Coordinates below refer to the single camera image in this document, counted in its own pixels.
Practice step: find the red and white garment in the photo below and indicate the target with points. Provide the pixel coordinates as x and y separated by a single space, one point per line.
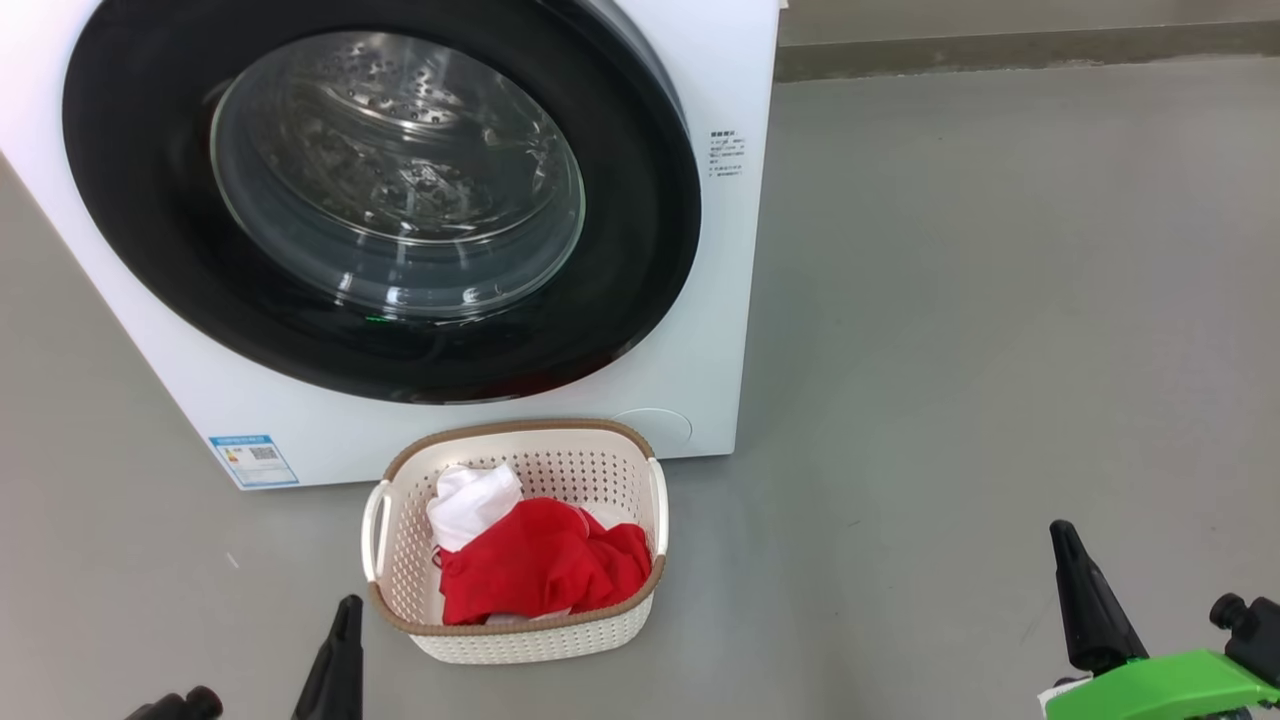
540 560

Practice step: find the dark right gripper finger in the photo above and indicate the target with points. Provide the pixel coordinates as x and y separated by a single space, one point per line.
1095 610

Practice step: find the blue energy label sticker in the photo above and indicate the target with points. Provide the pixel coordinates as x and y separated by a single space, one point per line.
254 461

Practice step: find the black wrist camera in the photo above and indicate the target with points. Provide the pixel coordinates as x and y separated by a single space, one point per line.
185 705
1255 635

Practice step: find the white front-load washing machine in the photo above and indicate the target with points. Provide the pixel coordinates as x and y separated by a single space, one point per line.
720 300

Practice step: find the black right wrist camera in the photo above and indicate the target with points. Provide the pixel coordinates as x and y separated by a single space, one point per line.
1255 635

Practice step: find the round white filter cover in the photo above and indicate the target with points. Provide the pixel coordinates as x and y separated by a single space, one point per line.
655 428

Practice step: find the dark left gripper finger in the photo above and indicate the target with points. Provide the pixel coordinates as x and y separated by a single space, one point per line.
338 670

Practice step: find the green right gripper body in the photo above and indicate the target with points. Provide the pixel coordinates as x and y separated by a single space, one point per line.
1160 690

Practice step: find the black round glass washer door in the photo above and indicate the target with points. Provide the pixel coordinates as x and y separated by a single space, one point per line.
130 200

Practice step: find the small printed text label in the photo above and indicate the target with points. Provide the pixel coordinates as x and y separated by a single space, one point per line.
727 153

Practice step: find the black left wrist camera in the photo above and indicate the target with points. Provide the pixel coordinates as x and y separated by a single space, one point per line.
185 705

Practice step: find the cream laundry basket brown rim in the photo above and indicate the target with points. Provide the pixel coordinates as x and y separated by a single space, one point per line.
600 470

